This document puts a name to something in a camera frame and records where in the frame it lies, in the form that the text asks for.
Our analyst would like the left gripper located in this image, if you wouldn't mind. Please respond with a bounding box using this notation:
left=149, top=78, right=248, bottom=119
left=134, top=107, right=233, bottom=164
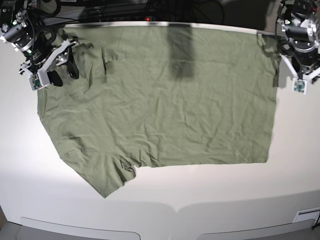
left=278, top=39, right=320, bottom=75

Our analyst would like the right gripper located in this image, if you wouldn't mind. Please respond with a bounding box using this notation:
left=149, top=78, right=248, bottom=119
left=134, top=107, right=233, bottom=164
left=22, top=32, right=80, bottom=87

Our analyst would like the green T-shirt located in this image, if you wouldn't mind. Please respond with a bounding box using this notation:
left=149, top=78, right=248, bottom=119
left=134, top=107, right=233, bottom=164
left=37, top=26, right=280, bottom=198

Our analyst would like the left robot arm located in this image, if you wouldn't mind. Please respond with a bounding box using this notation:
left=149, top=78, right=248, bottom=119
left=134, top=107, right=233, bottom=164
left=274, top=0, right=320, bottom=76

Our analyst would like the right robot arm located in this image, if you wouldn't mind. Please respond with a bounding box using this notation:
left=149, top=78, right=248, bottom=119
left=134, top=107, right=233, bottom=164
left=0, top=0, right=80, bottom=91

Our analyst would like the black power strip red light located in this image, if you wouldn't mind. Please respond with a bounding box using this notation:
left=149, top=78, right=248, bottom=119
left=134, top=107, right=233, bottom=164
left=85, top=8, right=157, bottom=23

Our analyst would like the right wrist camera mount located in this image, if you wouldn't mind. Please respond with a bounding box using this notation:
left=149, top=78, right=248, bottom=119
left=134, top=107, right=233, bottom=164
left=19, top=39, right=78, bottom=91

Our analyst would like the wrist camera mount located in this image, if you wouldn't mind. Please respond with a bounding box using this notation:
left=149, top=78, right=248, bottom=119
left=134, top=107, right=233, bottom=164
left=280, top=54, right=320, bottom=95
left=19, top=39, right=78, bottom=91

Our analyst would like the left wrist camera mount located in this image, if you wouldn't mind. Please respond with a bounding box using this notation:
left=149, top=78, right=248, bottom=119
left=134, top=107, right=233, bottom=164
left=280, top=54, right=320, bottom=95

